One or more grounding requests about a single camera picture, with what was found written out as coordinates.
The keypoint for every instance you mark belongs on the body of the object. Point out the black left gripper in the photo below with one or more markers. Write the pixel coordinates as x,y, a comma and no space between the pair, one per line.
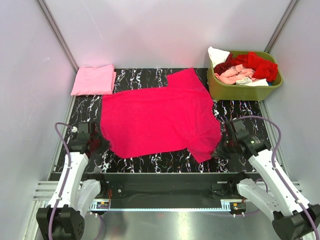
105,144

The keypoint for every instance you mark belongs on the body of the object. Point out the white cloth in basket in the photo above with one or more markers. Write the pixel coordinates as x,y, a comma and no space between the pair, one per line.
217,56

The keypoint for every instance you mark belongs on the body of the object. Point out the aluminium frame rail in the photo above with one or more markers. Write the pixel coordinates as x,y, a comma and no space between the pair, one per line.
45,189

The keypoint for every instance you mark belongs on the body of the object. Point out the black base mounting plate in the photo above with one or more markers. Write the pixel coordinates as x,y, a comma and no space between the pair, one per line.
168,190

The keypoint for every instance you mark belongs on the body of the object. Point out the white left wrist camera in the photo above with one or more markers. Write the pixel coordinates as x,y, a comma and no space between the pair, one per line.
84,131

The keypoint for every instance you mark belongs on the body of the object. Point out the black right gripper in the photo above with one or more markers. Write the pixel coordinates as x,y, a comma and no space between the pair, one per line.
218,152

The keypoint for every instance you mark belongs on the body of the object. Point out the peach garment in basket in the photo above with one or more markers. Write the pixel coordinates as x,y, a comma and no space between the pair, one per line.
235,73

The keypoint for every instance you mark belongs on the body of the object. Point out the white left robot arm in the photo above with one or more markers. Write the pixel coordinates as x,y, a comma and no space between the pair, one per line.
64,216

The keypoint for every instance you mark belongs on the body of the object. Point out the dark red garment in basket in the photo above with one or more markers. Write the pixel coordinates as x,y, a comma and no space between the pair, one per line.
222,67

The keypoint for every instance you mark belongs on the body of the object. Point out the aluminium corner post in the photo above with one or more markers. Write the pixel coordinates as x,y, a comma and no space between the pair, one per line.
281,25
44,8

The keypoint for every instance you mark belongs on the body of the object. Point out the left aluminium corner post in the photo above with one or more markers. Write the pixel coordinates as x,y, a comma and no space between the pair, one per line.
44,8

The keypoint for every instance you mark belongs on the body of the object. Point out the magenta t shirt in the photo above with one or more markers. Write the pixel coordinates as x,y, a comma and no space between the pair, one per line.
162,119

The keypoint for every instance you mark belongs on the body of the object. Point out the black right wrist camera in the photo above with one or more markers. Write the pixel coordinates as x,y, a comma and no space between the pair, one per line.
237,130

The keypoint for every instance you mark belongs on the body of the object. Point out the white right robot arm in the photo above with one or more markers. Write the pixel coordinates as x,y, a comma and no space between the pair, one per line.
292,215

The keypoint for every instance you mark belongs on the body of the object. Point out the olive green plastic basket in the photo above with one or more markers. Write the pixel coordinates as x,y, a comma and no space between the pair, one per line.
245,89

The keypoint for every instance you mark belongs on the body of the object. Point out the folded pink t shirt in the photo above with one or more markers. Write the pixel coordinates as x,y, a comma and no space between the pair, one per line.
94,81

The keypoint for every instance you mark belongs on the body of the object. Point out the right aluminium corner post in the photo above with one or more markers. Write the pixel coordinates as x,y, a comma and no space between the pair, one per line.
281,25

